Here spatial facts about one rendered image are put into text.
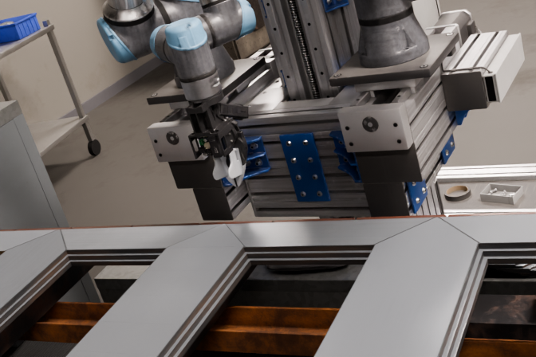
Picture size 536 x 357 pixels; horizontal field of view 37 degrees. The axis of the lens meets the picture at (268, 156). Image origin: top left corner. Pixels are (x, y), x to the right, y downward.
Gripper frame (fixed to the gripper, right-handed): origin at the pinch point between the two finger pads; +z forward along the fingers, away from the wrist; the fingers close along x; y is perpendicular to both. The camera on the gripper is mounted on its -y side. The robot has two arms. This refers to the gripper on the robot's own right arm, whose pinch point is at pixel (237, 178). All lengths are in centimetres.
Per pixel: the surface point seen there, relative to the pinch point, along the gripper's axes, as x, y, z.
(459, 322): 54, 37, 7
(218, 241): 1.6, 15.7, 5.5
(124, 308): -6.1, 38.2, 5.5
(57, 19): -316, -317, 20
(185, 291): 3.7, 32.6, 5.5
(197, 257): 0.1, 21.7, 5.5
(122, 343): -0.3, 47.5, 5.5
